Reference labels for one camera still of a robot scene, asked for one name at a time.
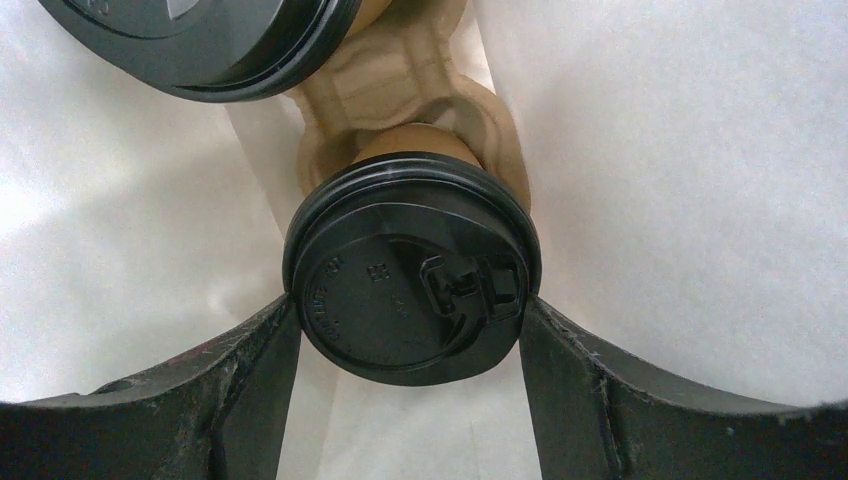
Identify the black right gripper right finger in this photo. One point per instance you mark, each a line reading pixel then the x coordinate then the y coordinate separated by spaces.
pixel 599 412

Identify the light blue paper bag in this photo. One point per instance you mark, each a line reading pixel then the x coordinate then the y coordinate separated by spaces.
pixel 687 159

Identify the brown paper coffee cup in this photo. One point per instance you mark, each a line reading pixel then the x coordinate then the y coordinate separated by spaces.
pixel 367 13

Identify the brown cardboard cup carrier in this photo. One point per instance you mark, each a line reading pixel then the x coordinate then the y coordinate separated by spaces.
pixel 400 70

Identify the black coffee cup lid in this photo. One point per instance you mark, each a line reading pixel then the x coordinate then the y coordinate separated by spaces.
pixel 216 51

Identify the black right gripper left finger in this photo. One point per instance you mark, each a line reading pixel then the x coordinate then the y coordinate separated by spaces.
pixel 216 411

